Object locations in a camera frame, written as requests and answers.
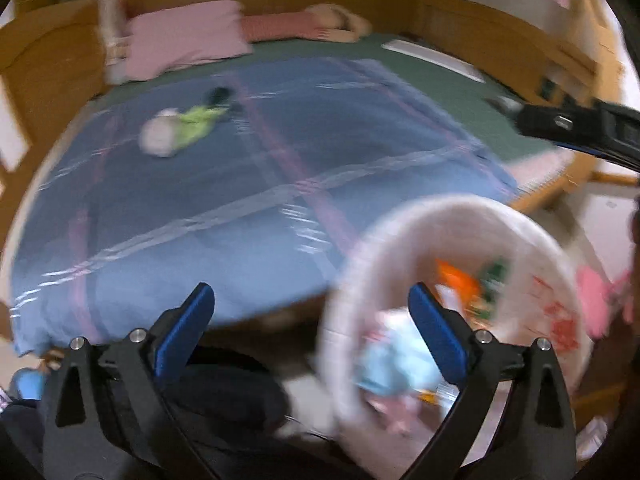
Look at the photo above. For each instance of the beige hanging cloth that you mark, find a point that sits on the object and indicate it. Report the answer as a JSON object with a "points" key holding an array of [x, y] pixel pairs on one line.
{"points": [[111, 15]]}

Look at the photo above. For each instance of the black wrapper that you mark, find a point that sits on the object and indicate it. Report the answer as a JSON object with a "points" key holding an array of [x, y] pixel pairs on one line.
{"points": [[220, 96]]}

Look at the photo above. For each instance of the light blue packet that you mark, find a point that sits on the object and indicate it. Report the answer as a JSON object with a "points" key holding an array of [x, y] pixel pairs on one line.
{"points": [[395, 360]]}

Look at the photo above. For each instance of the light green wrapper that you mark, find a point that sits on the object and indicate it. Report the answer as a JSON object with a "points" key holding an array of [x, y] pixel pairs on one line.
{"points": [[197, 122]]}

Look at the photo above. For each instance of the striped plush toy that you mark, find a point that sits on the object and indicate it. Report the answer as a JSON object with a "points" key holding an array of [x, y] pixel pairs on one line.
{"points": [[300, 22]]}

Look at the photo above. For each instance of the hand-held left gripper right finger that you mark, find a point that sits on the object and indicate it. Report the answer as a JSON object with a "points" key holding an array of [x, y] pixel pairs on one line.
{"points": [[437, 332]]}

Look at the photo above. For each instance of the pink pillow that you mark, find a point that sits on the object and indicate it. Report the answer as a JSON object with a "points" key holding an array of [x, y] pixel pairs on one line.
{"points": [[185, 35]]}

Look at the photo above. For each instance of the pink cloth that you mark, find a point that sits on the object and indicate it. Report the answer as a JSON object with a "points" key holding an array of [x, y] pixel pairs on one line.
{"points": [[597, 300]]}

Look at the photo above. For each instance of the blue round object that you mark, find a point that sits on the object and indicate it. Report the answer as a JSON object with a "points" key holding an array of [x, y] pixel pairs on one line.
{"points": [[26, 384]]}

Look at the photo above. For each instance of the white trash bin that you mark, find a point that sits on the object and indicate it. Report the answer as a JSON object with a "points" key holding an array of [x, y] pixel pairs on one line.
{"points": [[400, 240]]}

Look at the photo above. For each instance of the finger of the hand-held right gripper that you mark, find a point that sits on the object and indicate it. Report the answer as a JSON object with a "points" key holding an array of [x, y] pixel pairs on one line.
{"points": [[550, 120]]}

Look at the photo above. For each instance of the dark green wrapper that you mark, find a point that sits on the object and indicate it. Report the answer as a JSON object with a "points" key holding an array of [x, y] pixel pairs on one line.
{"points": [[492, 280]]}

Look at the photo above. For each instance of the orange packet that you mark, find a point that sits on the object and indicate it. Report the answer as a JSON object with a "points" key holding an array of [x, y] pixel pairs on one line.
{"points": [[457, 280]]}

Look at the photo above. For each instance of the white flat box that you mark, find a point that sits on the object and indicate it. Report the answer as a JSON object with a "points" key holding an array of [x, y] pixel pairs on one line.
{"points": [[432, 59]]}

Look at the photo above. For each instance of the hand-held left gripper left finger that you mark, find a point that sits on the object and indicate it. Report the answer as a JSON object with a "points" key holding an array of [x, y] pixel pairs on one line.
{"points": [[182, 330]]}

